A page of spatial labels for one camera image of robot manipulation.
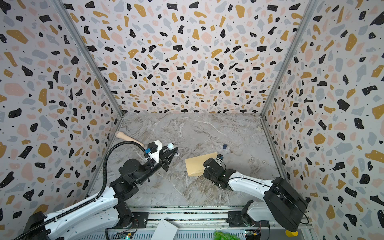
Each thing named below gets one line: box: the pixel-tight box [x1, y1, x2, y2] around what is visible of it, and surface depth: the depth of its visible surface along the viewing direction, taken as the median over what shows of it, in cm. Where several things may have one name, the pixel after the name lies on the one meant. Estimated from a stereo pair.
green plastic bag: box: [213, 231, 241, 240], surface depth 68 cm
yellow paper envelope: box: [185, 152, 218, 177], surface depth 98 cm
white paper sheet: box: [150, 218, 178, 240], surface depth 69 cm
